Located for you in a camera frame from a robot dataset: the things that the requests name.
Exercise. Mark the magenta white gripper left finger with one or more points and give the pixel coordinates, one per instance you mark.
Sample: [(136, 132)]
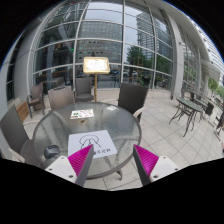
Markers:
[(75, 167)]

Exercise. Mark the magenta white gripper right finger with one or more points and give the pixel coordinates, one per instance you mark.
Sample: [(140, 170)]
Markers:
[(152, 167)]

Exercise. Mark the black computer mouse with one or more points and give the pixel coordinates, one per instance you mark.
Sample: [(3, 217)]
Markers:
[(50, 151)]

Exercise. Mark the white paper mouse outline sheet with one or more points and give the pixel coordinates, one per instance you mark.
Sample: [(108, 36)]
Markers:
[(100, 140)]

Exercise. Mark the round glass patio table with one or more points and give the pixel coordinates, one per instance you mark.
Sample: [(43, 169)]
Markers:
[(112, 131)]

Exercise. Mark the colourful menu card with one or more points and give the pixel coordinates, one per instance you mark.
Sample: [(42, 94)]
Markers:
[(78, 114)]

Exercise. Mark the grey wicker chair near left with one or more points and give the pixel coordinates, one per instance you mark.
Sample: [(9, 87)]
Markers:
[(20, 145)]

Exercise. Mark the grey wicker chair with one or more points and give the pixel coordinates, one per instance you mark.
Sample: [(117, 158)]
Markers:
[(60, 97), (20, 145), (83, 90)]

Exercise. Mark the brown wicker chair right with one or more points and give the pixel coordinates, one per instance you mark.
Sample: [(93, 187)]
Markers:
[(132, 98)]

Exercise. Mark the grey wicker chair back left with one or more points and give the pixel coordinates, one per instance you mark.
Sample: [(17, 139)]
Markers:
[(60, 97)]

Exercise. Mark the grey wicker chair back centre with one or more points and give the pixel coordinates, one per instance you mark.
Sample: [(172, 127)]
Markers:
[(83, 90)]

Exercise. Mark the wicker chair far left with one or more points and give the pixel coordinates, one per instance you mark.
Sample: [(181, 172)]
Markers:
[(35, 98)]

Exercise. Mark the wooden bench slats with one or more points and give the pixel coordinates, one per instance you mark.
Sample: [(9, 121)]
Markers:
[(22, 110)]

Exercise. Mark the wooden menu stand sign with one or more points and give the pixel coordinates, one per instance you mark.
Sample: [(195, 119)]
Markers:
[(96, 66)]

